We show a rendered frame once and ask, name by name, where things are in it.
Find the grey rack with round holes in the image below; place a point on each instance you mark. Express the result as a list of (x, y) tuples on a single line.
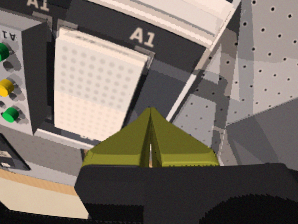
[(26, 65)]

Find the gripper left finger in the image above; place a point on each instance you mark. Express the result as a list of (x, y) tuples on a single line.
[(128, 146)]

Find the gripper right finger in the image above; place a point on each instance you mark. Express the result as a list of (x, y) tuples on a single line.
[(176, 148)]

